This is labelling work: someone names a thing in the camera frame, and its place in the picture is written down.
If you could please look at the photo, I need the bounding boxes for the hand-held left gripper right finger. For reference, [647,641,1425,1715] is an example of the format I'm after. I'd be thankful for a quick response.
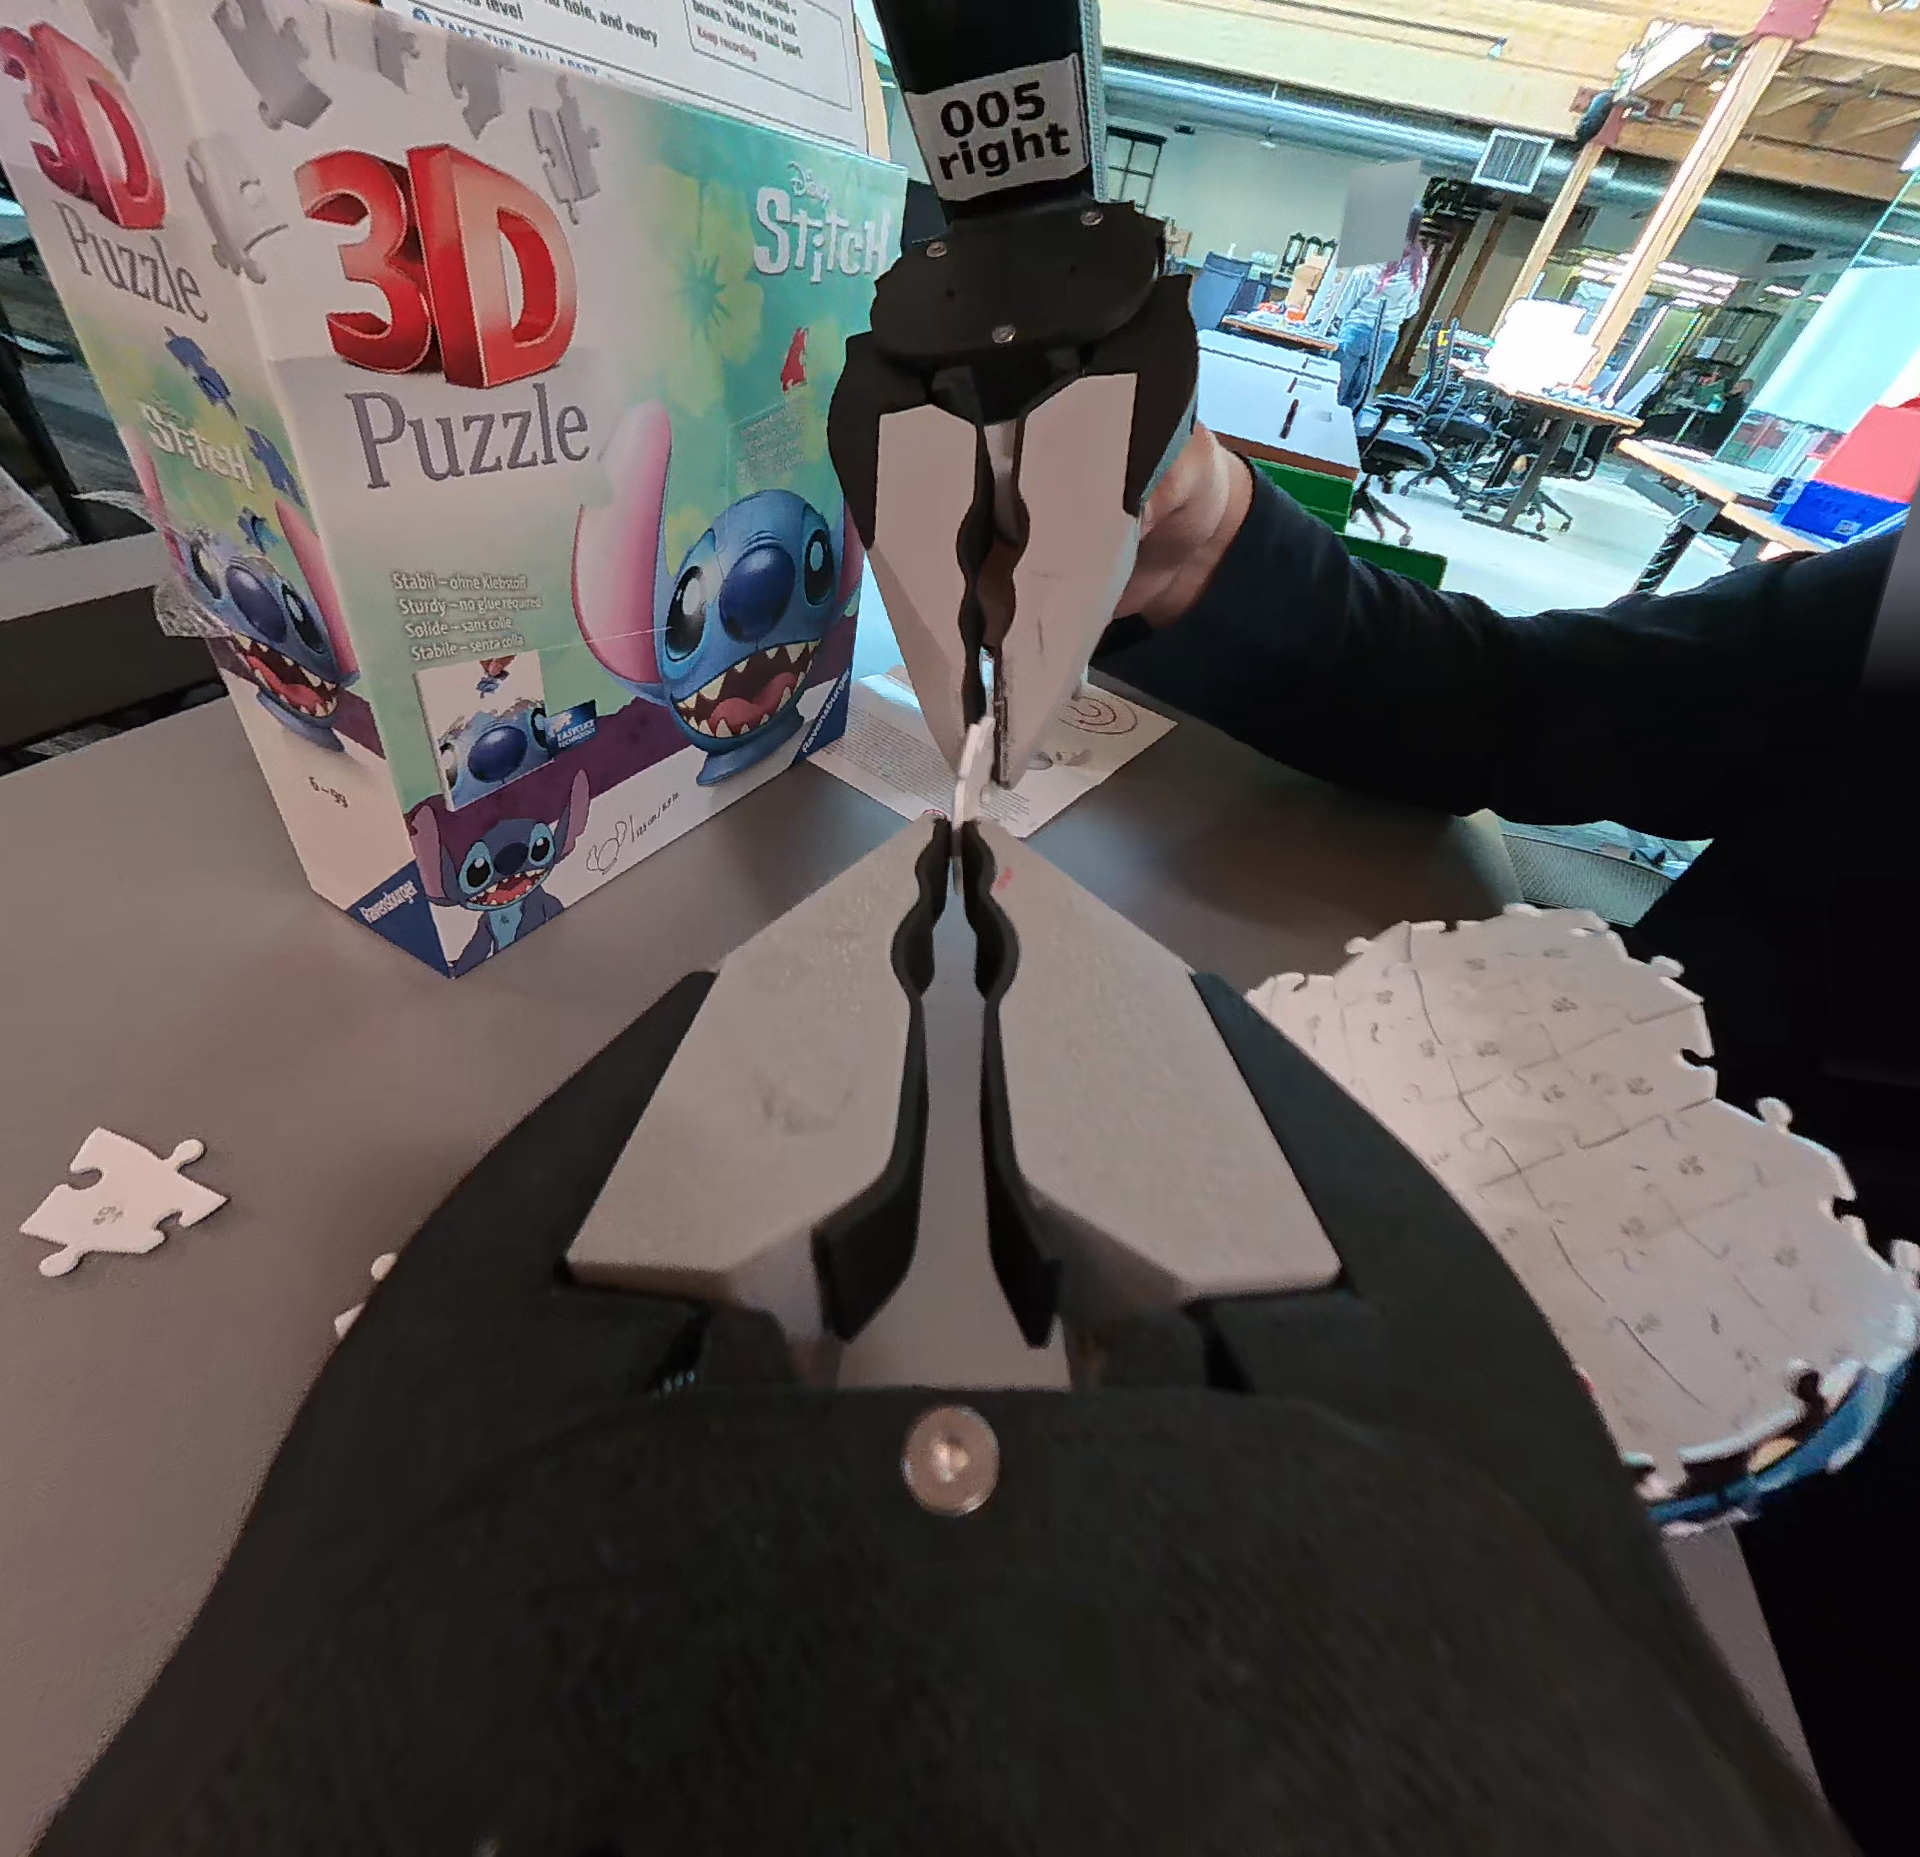
[959,822,1341,1353]

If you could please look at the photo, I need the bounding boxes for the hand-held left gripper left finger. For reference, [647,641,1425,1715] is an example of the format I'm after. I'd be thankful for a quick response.
[567,818,956,1353]

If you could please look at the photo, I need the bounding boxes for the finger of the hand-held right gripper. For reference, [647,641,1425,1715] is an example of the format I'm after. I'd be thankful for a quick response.
[987,379,1153,793]
[871,402,1002,758]

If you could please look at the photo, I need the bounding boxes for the partly built puzzle ball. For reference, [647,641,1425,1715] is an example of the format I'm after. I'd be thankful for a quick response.
[1244,909,1920,1532]

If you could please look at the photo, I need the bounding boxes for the puzzle pieces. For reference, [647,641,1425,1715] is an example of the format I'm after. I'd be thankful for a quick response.
[18,1126,400,1342]

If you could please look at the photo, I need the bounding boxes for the person's right forearm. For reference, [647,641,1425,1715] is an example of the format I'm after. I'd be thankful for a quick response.
[1095,463,1920,900]

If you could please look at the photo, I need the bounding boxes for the puzzle instruction leaflet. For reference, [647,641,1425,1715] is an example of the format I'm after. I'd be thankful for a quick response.
[805,661,1179,842]

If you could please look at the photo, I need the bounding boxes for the printed cardboard puzzle box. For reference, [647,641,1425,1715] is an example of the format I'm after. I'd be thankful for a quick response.
[0,0,907,977]

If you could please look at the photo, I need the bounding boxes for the person's right hand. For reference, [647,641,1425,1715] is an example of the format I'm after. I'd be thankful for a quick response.
[1097,424,1259,630]

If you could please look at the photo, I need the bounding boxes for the green storage bin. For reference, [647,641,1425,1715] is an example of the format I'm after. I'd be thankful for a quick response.
[1253,454,1450,591]

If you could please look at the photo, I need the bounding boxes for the black office chair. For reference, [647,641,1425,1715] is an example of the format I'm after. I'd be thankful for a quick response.
[1353,387,1444,543]

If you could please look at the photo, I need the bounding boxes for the red storage box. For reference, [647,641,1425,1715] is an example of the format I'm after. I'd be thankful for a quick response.
[1813,402,1920,508]

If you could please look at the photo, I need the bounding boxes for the person's dark clothed torso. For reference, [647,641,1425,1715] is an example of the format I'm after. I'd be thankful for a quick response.
[1626,777,1920,1857]

